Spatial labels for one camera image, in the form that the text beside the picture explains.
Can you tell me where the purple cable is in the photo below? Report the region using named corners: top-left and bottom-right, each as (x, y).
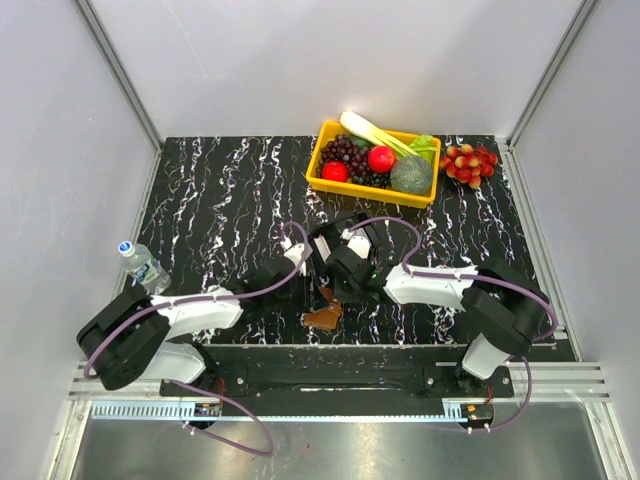
top-left (82, 220), bottom-right (314, 457)
top-left (344, 215), bottom-right (559, 434)

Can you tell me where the aluminium frame rail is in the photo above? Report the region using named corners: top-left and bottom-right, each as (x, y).
top-left (68, 362), bottom-right (610, 425)

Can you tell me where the red apple back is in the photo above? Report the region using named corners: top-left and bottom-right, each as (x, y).
top-left (368, 146), bottom-right (397, 174)

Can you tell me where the green netted melon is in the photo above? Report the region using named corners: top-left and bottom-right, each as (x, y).
top-left (390, 155), bottom-right (433, 195)

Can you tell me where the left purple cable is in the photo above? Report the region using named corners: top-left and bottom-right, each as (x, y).
top-left (82, 220), bottom-right (314, 457)

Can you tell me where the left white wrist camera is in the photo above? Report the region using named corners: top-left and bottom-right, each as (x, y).
top-left (280, 239), bottom-right (311, 276)

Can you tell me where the yellow plastic basket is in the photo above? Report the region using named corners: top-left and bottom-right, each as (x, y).
top-left (305, 121), bottom-right (441, 209)

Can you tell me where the clear plastic water bottle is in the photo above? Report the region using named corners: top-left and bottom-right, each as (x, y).
top-left (118, 241), bottom-right (171, 295)

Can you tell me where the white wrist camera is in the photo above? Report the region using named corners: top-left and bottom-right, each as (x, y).
top-left (280, 239), bottom-right (311, 276)
top-left (341, 229), bottom-right (371, 259)

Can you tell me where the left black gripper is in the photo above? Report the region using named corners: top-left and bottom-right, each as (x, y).
top-left (266, 269), bottom-right (329, 314)

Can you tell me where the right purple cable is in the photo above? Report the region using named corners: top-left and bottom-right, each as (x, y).
top-left (344, 215), bottom-right (559, 434)

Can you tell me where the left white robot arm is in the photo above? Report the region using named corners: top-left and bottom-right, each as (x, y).
top-left (76, 255), bottom-right (307, 395)

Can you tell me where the dark purple grape bunch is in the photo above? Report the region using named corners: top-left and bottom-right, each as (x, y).
top-left (315, 134), bottom-right (390, 188)

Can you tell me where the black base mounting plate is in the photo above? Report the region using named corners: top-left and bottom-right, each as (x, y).
top-left (192, 345), bottom-right (514, 400)

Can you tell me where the brown leather card holder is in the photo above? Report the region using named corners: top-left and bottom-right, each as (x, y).
top-left (302, 287), bottom-right (343, 331)

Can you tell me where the green cucumber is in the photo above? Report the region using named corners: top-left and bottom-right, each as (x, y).
top-left (349, 135), bottom-right (373, 148)

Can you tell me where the red apple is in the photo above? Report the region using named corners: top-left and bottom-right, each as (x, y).
top-left (321, 161), bottom-right (349, 182)
top-left (368, 146), bottom-right (397, 174)

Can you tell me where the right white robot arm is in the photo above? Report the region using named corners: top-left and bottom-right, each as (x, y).
top-left (320, 246), bottom-right (558, 396)

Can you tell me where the black card box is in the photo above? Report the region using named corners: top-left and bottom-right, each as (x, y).
top-left (308, 211), bottom-right (386, 273)

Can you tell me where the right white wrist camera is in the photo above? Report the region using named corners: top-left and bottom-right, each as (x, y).
top-left (341, 229), bottom-right (371, 259)

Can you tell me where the red cherry cluster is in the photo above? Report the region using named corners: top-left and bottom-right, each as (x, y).
top-left (439, 143), bottom-right (499, 189)

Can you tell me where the red apple front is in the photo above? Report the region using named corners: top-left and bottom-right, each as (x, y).
top-left (321, 161), bottom-right (349, 182)

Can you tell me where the white green leek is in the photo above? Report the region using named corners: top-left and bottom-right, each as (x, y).
top-left (339, 111), bottom-right (416, 158)

